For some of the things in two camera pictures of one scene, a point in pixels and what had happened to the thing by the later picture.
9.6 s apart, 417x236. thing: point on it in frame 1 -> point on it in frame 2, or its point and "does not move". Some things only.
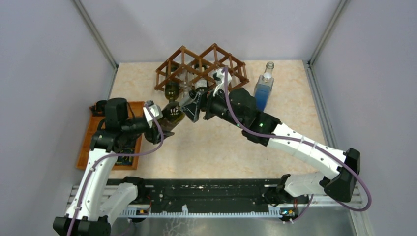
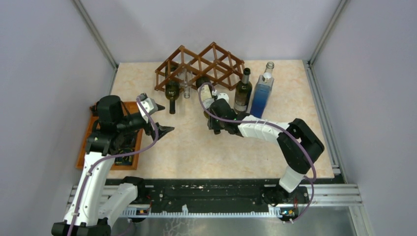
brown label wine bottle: x=172 y=114 -> x=243 y=93
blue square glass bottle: x=263 y=87 does not move
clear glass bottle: x=266 y=78 does not move
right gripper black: x=193 y=109 -> x=212 y=125
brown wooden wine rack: x=216 y=67 does not move
